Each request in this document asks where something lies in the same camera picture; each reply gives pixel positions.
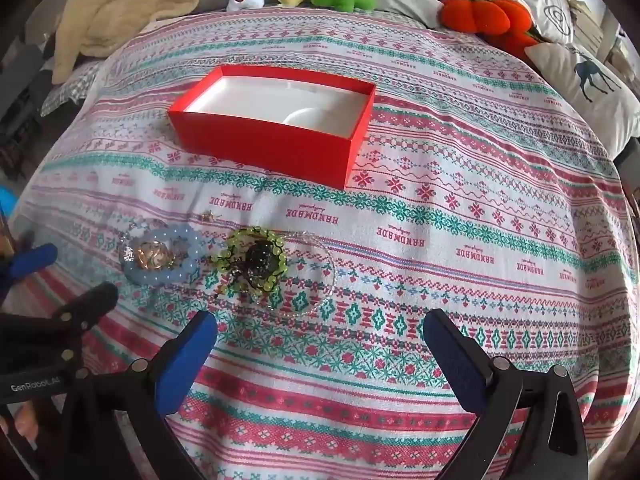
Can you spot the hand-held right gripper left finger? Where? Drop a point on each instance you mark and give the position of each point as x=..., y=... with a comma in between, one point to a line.
x=192, y=355

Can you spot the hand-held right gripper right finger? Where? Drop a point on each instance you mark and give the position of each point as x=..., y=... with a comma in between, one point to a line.
x=452, y=355

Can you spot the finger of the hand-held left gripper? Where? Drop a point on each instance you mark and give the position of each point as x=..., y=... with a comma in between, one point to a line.
x=82, y=305
x=32, y=261

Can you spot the red-rimmed white tray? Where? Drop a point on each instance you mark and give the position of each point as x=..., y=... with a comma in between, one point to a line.
x=260, y=145

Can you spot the person's left hand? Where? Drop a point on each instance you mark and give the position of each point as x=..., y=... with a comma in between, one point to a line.
x=22, y=421

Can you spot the patterned red green blanket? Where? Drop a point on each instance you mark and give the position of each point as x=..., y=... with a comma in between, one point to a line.
x=450, y=260

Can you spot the small gold earring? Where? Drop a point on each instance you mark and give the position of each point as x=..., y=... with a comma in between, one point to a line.
x=207, y=217

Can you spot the grey checkered bedsheet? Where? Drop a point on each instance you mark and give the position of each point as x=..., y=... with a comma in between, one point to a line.
x=65, y=90

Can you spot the dark furniture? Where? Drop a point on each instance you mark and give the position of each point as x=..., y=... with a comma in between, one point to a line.
x=20, y=85

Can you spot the beige fleece blanket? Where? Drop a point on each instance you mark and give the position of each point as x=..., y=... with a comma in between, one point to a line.
x=125, y=5

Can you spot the white deer print pillow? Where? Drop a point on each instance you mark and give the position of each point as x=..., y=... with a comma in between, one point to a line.
x=590, y=90

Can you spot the orange pumpkin plush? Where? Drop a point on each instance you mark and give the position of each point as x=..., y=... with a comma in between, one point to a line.
x=475, y=17

